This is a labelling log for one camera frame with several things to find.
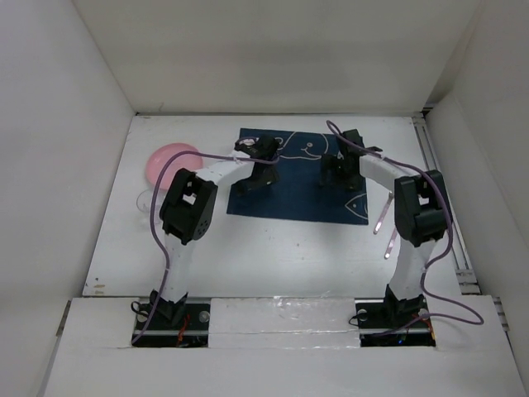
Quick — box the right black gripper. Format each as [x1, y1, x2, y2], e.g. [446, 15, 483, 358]
[319, 153, 364, 192]

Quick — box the dark blue cloth placemat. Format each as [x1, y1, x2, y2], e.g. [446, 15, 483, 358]
[226, 128, 369, 226]

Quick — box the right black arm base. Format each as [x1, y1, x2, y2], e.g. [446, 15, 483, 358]
[349, 287, 436, 347]

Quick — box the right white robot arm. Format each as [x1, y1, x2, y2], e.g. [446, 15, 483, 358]
[320, 122, 452, 326]

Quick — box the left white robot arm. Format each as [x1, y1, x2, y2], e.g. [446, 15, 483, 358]
[150, 135, 279, 328]

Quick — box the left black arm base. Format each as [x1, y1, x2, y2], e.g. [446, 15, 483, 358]
[131, 299, 212, 348]

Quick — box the silver fork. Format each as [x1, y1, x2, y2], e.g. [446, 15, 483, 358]
[373, 191, 393, 235]

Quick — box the silver knife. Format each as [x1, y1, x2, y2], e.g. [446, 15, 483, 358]
[384, 228, 398, 260]

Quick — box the pink plastic plate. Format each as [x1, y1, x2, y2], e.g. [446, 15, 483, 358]
[144, 141, 203, 191]

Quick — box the clear plastic cup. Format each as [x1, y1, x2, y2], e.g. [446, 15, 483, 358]
[136, 189, 154, 214]

